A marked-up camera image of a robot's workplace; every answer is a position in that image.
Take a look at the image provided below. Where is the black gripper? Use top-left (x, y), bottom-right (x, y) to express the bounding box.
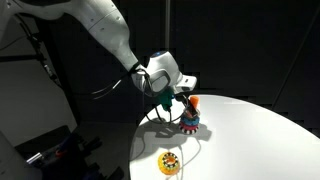
top-left (174, 92), bottom-right (197, 118)

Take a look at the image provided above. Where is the clear plastic ring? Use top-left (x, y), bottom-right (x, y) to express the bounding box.
top-left (183, 108), bottom-right (200, 119)

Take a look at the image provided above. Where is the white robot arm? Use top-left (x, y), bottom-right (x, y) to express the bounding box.
top-left (0, 0), bottom-right (197, 97)

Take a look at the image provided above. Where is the vertical metal pole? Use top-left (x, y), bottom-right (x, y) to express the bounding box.
top-left (165, 0), bottom-right (171, 50)

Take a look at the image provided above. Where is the blue stacking ring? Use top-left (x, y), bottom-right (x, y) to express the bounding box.
top-left (180, 113), bottom-right (201, 127)

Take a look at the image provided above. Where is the red stacking ring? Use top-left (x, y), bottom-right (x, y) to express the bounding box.
top-left (178, 121), bottom-right (200, 131)

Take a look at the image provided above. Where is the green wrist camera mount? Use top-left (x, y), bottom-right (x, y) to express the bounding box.
top-left (158, 89), bottom-right (174, 111)

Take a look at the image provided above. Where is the black white striped base ring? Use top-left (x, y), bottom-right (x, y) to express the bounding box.
top-left (178, 125), bottom-right (200, 136)

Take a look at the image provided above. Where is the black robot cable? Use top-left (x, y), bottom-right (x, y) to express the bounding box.
top-left (13, 13), bottom-right (178, 126)

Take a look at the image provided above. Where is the white round pedestal table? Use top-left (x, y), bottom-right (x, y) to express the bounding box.
top-left (129, 95), bottom-right (320, 180)

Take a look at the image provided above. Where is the yellow orange beaded ring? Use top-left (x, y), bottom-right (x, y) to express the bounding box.
top-left (157, 151), bottom-right (181, 176)

